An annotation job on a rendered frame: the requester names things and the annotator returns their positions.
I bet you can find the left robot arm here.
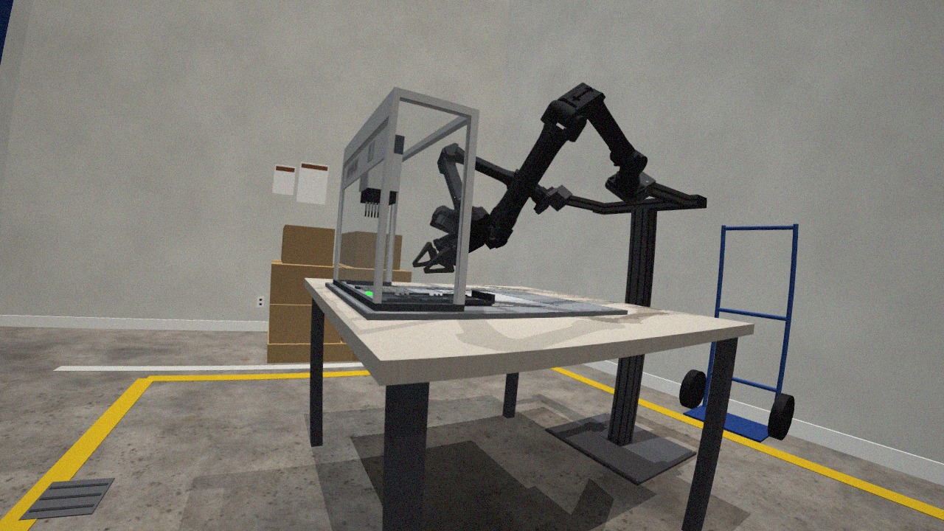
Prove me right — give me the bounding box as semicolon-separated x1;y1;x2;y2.
469;83;648;252

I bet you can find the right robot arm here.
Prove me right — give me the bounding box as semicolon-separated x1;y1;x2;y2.
475;156;554;211

